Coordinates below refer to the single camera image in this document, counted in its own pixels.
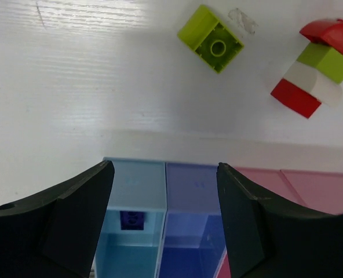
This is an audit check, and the red green white lego stack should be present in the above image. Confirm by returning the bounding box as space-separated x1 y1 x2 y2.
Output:
271 19 343 118

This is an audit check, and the purple lego brick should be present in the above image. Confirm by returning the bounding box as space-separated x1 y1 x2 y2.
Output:
120 211 145 231

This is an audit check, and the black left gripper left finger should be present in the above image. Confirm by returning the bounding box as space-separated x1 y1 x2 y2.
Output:
0 161 115 277

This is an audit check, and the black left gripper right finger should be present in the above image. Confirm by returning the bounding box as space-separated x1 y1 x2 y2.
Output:
217 163 343 277

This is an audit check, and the dark blue container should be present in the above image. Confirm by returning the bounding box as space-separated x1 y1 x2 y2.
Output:
159 163 225 277

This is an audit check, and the lime green lego brick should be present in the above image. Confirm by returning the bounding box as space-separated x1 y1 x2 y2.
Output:
177 5 244 74

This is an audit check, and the narrow pink container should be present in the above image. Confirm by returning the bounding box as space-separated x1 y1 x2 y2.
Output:
217 163 302 277

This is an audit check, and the wide pink container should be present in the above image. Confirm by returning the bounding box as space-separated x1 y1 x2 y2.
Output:
282 170 343 214

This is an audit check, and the light blue container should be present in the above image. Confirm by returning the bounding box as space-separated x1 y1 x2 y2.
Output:
94 159 167 277

